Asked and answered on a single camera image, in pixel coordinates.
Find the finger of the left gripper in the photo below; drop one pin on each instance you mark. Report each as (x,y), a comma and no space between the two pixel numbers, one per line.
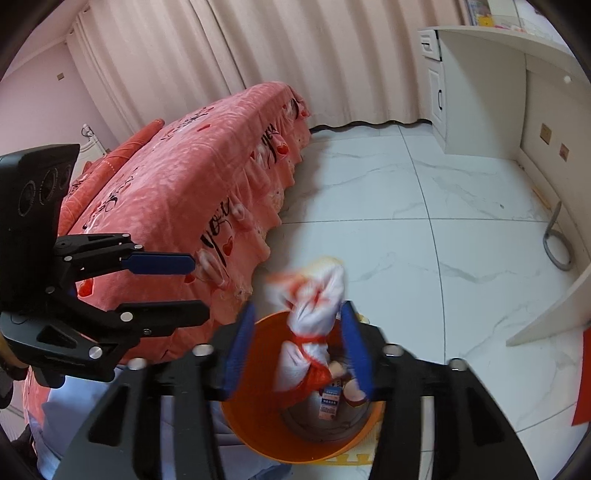
(157,263)
(155,318)

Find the pink pleated curtain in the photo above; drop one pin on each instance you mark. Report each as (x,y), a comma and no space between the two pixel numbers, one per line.
(350,60)

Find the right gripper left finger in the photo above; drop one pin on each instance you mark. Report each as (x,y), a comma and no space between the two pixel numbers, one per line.
(121,436)

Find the folded red quilt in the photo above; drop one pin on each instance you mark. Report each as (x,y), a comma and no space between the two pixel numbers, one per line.
(93,178)

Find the person's left hand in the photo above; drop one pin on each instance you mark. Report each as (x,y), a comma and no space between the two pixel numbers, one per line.
(8,357)

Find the pink heart bedspread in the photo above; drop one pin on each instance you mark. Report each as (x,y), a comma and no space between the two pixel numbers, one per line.
(210,184)

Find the white carved headboard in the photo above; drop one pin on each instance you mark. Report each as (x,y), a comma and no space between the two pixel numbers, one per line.
(91,150)

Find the white bookshelf with items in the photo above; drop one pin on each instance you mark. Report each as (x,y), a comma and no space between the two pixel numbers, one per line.
(516,15)

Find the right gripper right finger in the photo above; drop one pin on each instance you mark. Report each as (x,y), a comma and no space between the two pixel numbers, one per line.
(473,439)

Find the white orange knotted bag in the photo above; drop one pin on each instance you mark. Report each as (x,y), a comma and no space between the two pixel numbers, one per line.
(313,296)

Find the white desk cabinet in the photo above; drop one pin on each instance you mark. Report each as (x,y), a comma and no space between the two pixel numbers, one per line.
(504,94)

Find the orange trash bin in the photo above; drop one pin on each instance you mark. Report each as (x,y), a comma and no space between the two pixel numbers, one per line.
(294,435)

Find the white blue milk carton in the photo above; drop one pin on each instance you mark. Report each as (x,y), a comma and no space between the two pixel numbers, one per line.
(330,399)

